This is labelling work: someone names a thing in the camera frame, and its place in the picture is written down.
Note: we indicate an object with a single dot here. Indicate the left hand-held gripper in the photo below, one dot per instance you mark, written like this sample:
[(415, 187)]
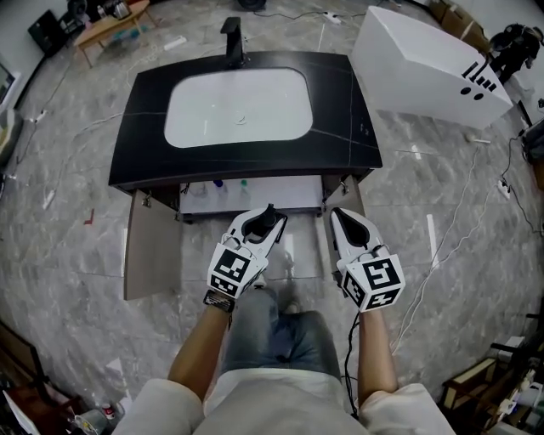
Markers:
[(231, 267)]

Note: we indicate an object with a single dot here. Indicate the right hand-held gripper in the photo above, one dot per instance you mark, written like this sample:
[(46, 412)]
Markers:
[(374, 280)]

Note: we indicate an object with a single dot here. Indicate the small black object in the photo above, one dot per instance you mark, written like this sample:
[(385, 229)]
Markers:
[(268, 216)]

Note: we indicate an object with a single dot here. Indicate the clear tube with green cap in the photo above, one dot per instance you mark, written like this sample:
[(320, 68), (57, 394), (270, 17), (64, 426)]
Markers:
[(244, 183)]

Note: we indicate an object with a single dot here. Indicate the clear tube with blue cap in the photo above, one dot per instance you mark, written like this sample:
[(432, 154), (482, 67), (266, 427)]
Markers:
[(218, 183)]

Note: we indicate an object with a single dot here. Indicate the black sink vanity cabinet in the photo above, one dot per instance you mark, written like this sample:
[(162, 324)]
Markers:
[(140, 148)]

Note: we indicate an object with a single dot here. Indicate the person's left forearm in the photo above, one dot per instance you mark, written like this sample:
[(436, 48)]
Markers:
[(195, 357)]

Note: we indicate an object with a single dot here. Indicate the person's right forearm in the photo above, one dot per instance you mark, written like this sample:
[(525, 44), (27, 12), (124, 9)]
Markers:
[(376, 357)]

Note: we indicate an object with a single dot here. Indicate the black faucet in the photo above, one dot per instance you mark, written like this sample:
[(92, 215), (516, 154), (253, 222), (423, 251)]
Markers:
[(233, 42)]

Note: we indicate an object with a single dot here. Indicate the person's shoe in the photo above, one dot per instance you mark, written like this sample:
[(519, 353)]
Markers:
[(292, 306), (261, 282)]

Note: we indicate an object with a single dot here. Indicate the brown cabinet door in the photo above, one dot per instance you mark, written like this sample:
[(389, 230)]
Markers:
[(149, 250)]

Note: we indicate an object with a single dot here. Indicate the white handheld shower head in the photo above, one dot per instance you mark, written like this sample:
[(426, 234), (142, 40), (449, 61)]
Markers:
[(469, 138)]

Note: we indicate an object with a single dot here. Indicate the white power strip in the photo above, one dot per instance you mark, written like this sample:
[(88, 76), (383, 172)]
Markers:
[(332, 17), (41, 116), (504, 190), (174, 42), (49, 199)]

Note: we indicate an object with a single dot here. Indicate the white rectangular bathtub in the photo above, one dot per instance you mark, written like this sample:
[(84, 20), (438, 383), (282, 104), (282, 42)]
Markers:
[(404, 72)]

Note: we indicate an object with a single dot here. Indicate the person's white shirt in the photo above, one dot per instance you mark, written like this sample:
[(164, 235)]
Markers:
[(280, 403)]

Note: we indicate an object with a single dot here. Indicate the row of black tap fittings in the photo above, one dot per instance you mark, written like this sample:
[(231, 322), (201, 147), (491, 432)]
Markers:
[(473, 69)]

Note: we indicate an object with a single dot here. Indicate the teal plastic item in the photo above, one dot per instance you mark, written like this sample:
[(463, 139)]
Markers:
[(127, 33)]

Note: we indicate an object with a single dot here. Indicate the red drink can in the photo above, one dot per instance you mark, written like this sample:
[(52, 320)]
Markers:
[(108, 412)]

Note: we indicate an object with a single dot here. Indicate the open cardboard boxes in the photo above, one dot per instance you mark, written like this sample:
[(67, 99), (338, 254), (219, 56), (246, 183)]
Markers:
[(459, 21)]

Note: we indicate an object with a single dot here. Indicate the wooden coffee table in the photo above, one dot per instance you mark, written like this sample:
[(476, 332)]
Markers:
[(115, 25)]

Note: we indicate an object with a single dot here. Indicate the clear glass bowl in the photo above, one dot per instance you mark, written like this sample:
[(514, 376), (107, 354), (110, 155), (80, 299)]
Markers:
[(87, 425)]

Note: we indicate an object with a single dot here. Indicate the steel electric kettle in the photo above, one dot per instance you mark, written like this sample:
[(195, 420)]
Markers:
[(120, 9)]

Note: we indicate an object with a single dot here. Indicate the dark wooden cabinet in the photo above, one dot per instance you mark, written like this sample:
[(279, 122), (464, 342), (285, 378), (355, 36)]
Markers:
[(21, 361)]

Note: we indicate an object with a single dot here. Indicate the black chair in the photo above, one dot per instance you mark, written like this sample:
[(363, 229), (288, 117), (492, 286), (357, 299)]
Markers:
[(72, 23)]

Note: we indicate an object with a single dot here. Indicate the black floor cabinet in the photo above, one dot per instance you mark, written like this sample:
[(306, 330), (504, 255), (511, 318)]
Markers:
[(44, 32)]

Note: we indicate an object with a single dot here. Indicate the black frame wooden table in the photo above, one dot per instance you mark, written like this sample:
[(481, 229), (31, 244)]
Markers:
[(472, 378)]

